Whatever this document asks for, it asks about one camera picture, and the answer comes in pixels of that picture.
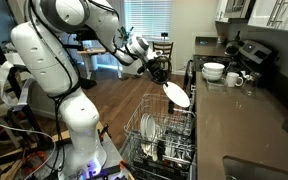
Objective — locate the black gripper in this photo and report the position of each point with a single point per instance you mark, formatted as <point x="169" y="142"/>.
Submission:
<point x="157" y="68"/>

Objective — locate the white dinner plate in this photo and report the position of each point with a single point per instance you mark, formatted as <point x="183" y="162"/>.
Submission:
<point x="176" y="95"/>
<point x="151" y="128"/>
<point x="144" y="128"/>

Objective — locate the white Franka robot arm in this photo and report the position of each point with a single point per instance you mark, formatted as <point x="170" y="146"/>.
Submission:
<point x="44" y="60"/>

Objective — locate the wooden dining chair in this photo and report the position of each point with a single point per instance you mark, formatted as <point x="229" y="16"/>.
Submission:
<point x="164" y="46"/>

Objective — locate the small black windowsill device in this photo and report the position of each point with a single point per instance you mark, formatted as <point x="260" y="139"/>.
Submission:
<point x="164" y="34"/>

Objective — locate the white ceramic bowl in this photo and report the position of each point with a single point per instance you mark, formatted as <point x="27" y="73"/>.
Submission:
<point x="211" y="78"/>
<point x="212" y="74"/>
<point x="214" y="66"/>

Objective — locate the clear glass dish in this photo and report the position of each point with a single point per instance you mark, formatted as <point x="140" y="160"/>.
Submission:
<point x="215" y="86"/>

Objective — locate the blue lit small device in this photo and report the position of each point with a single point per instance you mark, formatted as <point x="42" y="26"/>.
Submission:
<point x="203" y="42"/>

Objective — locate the green potted plant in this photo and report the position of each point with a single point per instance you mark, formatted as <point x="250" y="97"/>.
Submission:
<point x="124" y="35"/>

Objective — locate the white window blinds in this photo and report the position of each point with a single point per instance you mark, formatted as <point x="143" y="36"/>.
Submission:
<point x="150" y="16"/>

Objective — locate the white ceramic mug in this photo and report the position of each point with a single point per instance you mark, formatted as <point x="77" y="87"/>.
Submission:
<point x="231" y="79"/>

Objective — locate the black utensil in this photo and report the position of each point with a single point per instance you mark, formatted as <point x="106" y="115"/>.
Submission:
<point x="161" y="150"/>

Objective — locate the white desk with wooden top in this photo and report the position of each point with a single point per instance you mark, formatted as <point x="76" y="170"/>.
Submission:
<point x="90" y="51"/>

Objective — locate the black clamp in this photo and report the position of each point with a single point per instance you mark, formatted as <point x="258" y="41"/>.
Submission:
<point x="104" y="130"/>

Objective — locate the dark bottle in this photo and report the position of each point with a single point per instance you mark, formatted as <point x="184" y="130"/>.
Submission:
<point x="238" y="36"/>

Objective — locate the tall clear drinking glass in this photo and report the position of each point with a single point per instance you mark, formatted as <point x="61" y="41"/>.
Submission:
<point x="250" y="85"/>

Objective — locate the black stove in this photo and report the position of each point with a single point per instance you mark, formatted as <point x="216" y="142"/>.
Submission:
<point x="250" y="50"/>

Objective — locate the metal robot mounting table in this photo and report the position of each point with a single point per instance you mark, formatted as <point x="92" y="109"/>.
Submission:
<point x="112" y="155"/>

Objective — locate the stainless microwave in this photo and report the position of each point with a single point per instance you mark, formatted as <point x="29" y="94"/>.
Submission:
<point x="239" y="8"/>

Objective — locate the wooden plank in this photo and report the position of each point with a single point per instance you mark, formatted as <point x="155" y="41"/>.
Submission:
<point x="62" y="135"/>

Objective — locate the stainless kitchen sink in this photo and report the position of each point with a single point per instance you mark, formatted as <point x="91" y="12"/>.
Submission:
<point x="257" y="170"/>

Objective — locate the black metal stand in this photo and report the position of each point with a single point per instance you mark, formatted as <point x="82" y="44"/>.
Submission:
<point x="12" y="86"/>

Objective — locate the narrow white wall cabinet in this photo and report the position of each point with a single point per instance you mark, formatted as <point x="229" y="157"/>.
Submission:
<point x="221" y="10"/>

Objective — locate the large white wall cabinet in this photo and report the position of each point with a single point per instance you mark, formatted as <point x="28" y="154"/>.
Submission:
<point x="260" y="13"/>

